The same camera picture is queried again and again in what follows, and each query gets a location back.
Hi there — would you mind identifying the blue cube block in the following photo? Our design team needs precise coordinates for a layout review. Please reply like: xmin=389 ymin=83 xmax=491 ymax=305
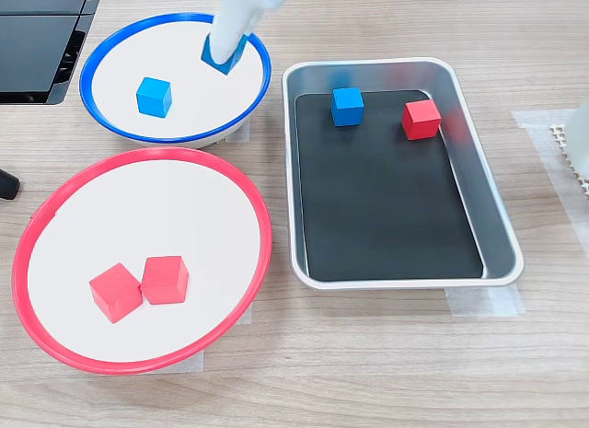
xmin=330 ymin=87 xmax=365 ymax=128
xmin=200 ymin=31 xmax=249 ymax=76
xmin=135 ymin=76 xmax=173 ymax=120

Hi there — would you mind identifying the red cube block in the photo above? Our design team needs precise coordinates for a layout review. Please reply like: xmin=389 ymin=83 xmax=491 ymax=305
xmin=140 ymin=255 xmax=190 ymax=306
xmin=88 ymin=261 xmax=144 ymax=325
xmin=401 ymin=98 xmax=443 ymax=142

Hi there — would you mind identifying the black tray liner mat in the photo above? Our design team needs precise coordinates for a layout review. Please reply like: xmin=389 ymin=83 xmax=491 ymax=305
xmin=294 ymin=89 xmax=487 ymax=282

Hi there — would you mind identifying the silver metal tray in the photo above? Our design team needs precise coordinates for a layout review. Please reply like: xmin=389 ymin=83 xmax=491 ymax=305
xmin=281 ymin=56 xmax=525 ymax=291

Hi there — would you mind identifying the blue rimmed white dish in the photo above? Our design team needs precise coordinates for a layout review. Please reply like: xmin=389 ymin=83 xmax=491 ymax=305
xmin=78 ymin=12 xmax=272 ymax=149

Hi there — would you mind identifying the translucent tape strip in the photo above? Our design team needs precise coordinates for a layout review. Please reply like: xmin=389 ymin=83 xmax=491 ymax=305
xmin=146 ymin=347 xmax=206 ymax=375
xmin=445 ymin=283 xmax=526 ymax=318
xmin=223 ymin=119 xmax=253 ymax=147

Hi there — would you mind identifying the black flat device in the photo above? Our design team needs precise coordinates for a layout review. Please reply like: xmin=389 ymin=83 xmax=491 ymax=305
xmin=0 ymin=13 xmax=88 ymax=106
xmin=0 ymin=0 xmax=106 ymax=17

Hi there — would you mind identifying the red rimmed white dish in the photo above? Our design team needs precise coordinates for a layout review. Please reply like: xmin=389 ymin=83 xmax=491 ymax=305
xmin=11 ymin=146 xmax=273 ymax=376

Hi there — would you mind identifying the black rounded stand foot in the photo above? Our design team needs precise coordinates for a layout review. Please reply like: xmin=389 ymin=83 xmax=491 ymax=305
xmin=0 ymin=168 xmax=21 ymax=202

